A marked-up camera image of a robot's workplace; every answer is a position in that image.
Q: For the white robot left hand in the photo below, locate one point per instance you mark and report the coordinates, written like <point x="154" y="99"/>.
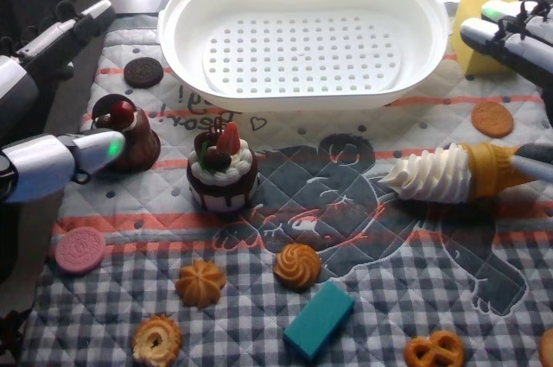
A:
<point x="39" y="164"/>

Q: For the strawberry cream toy cake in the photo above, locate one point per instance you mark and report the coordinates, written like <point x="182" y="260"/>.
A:
<point x="222" y="177"/>

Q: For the white perforated plastic tray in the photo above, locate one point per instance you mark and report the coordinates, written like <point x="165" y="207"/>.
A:
<point x="302" y="52"/>

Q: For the chocolate sandwich cookie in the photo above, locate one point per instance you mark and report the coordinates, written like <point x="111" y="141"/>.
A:
<point x="144" y="72"/>

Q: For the round tan biscuit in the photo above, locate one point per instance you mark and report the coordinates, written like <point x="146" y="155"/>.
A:
<point x="492" y="120"/>

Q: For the pink sandwich cookie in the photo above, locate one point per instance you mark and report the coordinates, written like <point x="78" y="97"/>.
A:
<point x="80" y="250"/>

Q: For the grey bear print quilt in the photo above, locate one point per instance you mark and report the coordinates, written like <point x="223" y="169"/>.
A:
<point x="345" y="229"/>

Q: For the pretzel shaped cookie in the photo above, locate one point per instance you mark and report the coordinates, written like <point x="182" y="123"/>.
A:
<point x="434" y="352"/>

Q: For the yellow sponge block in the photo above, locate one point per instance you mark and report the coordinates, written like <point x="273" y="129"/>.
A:
<point x="468" y="17"/>

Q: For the teal rectangular block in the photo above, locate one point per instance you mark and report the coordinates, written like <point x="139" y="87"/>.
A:
<point x="319" y="319"/>

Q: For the orange cookie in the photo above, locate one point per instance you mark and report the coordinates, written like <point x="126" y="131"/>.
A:
<point x="548" y="349"/>

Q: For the toy ice cream cone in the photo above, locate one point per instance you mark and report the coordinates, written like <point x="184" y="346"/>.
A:
<point x="445" y="175"/>

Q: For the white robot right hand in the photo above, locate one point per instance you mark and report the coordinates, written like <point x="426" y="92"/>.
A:
<point x="518" y="43"/>

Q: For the chocolate cherry toy cake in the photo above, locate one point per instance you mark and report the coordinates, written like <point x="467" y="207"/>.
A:
<point x="138" y="142"/>

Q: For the swirl butter cookie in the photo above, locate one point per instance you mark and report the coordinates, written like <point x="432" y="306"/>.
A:
<point x="298" y="265"/>
<point x="201" y="282"/>

